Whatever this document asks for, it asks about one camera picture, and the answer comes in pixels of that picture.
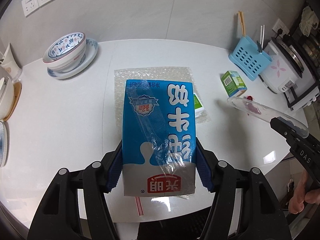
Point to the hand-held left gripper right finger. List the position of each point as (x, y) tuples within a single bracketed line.
[(203, 170)]

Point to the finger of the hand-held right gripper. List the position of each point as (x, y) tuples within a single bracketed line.
[(278, 125)]

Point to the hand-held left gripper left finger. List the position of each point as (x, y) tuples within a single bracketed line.
[(115, 170)]

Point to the red mesh net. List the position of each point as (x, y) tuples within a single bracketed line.
[(252, 106)]

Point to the clear plastic tube case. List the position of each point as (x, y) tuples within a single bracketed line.
[(250, 105)]

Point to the pink striped drinking straw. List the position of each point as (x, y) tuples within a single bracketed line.
[(139, 206)]

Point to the blue white milk carton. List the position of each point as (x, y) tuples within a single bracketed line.
[(157, 135)]

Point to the bin with black bag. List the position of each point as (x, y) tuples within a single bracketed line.
[(172, 227)]

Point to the clear bubble wrap sheet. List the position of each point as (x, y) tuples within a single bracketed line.
[(150, 72)]

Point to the person's right hand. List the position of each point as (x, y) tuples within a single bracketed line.
[(298, 197)]

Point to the white rice cooker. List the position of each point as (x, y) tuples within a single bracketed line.
[(280, 72)]

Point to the small green carton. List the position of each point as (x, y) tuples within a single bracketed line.
[(232, 83)]

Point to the white pill bottle green label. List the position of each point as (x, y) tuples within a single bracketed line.
[(198, 105)]

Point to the blue perforated utensil holder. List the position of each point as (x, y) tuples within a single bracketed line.
[(250, 57)]

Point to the black kitchen rack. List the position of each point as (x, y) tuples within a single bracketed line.
[(310, 55)]

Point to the white plastic stick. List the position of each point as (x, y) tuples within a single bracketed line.
[(263, 33), (260, 33)]

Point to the wooden chopstick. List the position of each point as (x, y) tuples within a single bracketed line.
[(243, 23), (240, 23)]

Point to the cream mesh bag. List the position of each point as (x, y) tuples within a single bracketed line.
[(307, 17)]

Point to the white bowl red rim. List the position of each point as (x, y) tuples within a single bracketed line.
[(66, 67)]

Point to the blue striped plate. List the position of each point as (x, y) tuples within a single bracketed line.
[(3, 142)]

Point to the floral blue white plate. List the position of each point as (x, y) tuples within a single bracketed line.
[(92, 51)]

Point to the plain white bowl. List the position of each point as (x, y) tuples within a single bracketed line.
[(6, 110), (3, 90)]

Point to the floral blue rimmed bowl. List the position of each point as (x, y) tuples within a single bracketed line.
[(65, 47)]

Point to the white paper cup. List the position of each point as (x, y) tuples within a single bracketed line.
[(10, 65)]

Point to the wall socket with black plug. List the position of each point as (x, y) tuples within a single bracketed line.
[(281, 27)]

